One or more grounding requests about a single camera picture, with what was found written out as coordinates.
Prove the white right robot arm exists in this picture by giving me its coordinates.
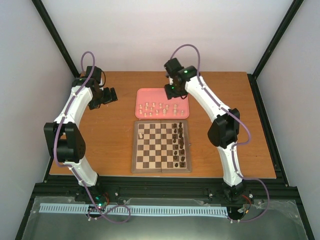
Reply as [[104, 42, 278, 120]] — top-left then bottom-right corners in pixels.
[[164, 58, 243, 189]]

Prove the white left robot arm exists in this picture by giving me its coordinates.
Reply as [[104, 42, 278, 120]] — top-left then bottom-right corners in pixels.
[[43, 66, 118, 202]]

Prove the dark chess king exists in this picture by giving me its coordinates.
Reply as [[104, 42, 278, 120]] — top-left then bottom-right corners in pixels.
[[179, 137, 184, 145]]

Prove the wooden chess board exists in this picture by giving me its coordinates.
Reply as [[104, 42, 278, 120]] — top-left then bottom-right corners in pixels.
[[131, 119, 192, 173]]

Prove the pink plastic tray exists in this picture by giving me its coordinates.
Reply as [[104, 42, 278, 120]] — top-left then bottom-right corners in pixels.
[[135, 88, 190, 120]]

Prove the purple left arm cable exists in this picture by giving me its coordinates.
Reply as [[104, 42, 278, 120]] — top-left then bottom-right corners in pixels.
[[53, 51, 131, 224]]

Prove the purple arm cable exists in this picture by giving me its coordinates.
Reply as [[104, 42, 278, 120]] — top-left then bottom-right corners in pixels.
[[53, 51, 131, 224], [172, 44, 271, 224]]

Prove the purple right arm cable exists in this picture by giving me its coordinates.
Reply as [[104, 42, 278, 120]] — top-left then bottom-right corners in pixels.
[[172, 44, 271, 224]]

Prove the left black corner post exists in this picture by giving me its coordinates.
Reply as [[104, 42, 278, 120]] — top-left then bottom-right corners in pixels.
[[31, 0, 80, 78]]

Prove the black aluminium frame rail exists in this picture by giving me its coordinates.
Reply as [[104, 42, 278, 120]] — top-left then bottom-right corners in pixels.
[[29, 174, 301, 208]]

